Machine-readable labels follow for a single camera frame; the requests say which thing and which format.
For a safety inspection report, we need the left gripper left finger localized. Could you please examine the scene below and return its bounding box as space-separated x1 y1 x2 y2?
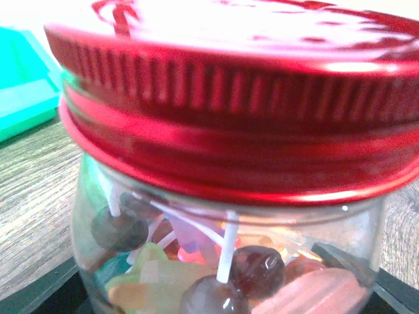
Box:
1 260 92 313

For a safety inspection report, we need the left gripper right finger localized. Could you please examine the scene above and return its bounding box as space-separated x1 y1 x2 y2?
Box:
312 242 418 313

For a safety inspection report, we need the clear plastic jar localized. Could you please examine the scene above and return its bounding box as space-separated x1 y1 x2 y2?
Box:
71 155 384 313

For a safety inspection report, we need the green double candy bin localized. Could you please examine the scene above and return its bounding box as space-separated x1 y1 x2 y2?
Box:
1 27 62 141

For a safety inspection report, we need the red jar lid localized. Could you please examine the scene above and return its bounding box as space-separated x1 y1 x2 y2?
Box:
45 1 418 205

